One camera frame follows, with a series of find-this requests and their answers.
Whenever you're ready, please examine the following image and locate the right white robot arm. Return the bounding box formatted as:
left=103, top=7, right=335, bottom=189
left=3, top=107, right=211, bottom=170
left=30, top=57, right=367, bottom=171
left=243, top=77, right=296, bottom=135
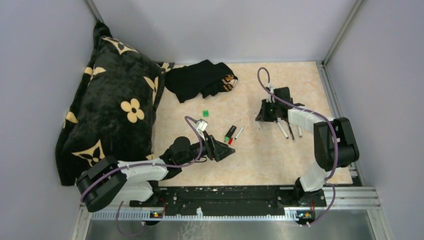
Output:
left=255, top=85, right=360, bottom=206

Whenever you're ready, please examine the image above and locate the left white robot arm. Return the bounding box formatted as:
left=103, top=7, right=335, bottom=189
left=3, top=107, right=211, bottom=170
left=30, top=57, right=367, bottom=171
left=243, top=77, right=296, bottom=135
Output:
left=76, top=133, right=236, bottom=213

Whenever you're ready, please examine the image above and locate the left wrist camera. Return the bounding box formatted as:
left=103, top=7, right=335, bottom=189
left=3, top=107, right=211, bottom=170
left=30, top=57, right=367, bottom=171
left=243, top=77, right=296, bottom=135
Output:
left=195, top=118, right=208, bottom=135

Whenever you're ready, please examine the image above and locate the white pen with clip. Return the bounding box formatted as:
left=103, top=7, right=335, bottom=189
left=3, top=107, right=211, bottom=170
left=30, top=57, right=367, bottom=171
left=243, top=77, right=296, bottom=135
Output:
left=275, top=120, right=289, bottom=139

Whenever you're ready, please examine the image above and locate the black green highlighter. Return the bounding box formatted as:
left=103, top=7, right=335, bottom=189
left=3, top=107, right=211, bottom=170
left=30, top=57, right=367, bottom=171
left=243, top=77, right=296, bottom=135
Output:
left=224, top=125, right=237, bottom=144

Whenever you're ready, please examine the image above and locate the black thin pen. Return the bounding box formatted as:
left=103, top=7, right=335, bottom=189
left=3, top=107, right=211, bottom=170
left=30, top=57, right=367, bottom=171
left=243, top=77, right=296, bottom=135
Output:
left=287, top=123, right=296, bottom=143

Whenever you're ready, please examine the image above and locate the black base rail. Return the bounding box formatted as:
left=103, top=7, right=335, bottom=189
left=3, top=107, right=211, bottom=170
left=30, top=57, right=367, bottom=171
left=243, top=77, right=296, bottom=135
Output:
left=129, top=185, right=327, bottom=217

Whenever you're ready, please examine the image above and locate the black folded cloth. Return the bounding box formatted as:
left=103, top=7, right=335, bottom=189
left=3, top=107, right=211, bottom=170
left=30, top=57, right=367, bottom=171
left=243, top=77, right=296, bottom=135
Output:
left=165, top=60, right=238, bottom=103

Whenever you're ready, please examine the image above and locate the black floral plush pillow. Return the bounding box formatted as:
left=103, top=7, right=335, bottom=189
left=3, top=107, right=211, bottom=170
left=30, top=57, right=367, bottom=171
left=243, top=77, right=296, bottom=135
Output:
left=55, top=21, right=174, bottom=186

